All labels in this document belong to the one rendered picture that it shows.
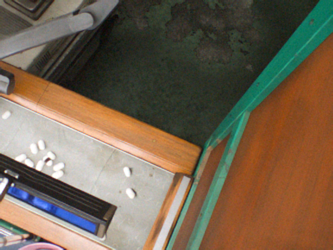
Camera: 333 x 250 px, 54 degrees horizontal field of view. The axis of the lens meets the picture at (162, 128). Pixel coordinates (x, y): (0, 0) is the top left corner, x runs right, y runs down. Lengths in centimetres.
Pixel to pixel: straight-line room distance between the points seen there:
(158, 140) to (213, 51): 114
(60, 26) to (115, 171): 49
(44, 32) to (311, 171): 85
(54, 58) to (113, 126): 69
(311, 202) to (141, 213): 89
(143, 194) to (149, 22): 135
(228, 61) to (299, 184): 187
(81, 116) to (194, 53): 113
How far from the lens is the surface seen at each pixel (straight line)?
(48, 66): 171
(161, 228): 99
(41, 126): 120
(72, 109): 117
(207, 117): 196
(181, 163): 110
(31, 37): 103
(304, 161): 30
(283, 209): 30
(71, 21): 93
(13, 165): 84
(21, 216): 115
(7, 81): 113
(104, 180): 112
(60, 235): 112
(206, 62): 209
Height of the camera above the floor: 185
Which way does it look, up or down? 75 degrees down
